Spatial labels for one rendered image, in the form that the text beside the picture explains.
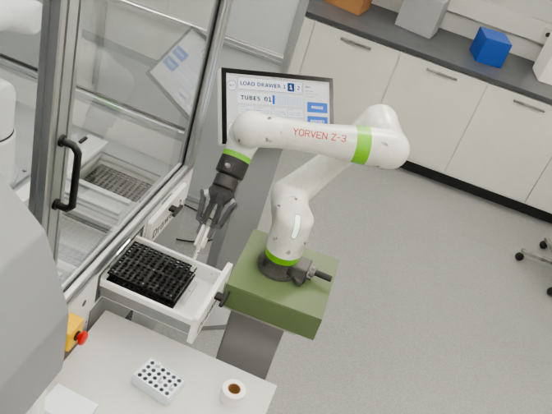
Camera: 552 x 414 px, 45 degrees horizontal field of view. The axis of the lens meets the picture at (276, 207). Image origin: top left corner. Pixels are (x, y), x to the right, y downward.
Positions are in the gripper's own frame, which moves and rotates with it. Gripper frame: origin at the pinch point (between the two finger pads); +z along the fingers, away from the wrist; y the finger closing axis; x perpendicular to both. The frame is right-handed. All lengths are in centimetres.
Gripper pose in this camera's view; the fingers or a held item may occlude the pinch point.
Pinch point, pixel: (203, 236)
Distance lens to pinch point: 205.7
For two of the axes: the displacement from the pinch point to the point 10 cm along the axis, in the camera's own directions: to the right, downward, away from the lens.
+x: 1.8, 1.8, 9.7
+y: 9.1, 3.5, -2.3
